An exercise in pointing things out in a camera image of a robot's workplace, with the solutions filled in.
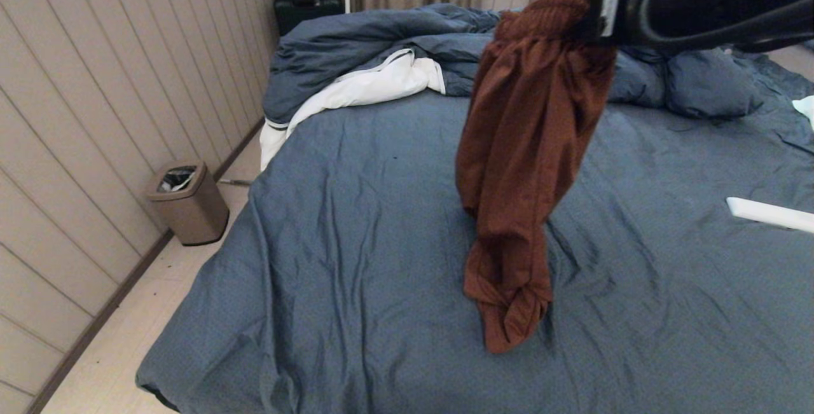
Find rust brown shorts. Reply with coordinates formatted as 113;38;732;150
455;0;617;354

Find pale crumpled cloth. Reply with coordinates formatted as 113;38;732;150
792;96;814;130

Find white flat rectangular object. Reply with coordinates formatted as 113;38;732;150
727;197;814;234

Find white blanket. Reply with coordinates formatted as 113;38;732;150
259;49;446;172

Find rumpled dark blue duvet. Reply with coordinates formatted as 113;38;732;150
263;2;764;125

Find black suitcase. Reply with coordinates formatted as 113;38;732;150
274;0;345;36

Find blue bed sheet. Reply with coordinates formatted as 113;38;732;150
135;45;814;414

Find beige trash bin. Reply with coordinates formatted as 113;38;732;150
148;161;230;247

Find black bin liner bag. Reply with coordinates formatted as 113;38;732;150
159;167;198;194

